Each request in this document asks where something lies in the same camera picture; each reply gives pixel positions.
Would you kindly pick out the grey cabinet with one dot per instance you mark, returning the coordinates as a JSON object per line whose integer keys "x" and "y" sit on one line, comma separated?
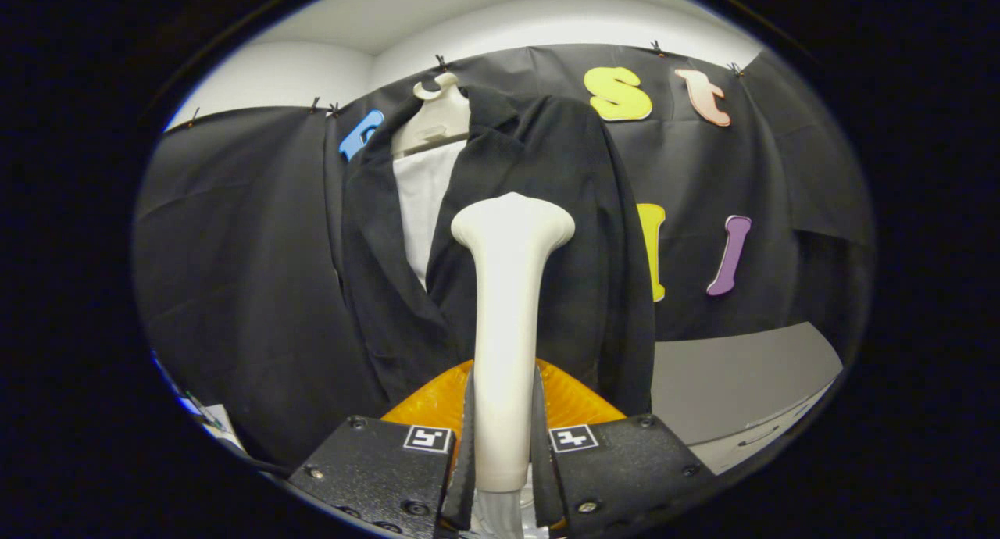
{"x": 734, "y": 383}

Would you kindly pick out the black backdrop cloth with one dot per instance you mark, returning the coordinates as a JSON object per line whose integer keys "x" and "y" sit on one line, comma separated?
{"x": 250, "y": 273}

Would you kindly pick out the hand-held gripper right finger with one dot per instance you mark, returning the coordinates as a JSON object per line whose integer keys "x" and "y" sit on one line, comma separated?
{"x": 617, "y": 469}

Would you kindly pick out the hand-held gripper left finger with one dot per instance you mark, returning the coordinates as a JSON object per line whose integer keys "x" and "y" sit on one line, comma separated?
{"x": 375, "y": 476}

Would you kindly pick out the black jacket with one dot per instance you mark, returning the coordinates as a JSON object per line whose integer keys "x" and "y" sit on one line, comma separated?
{"x": 594, "y": 250}

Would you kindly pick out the white garment steamer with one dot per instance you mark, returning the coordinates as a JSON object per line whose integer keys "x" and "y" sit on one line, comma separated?
{"x": 508, "y": 328}

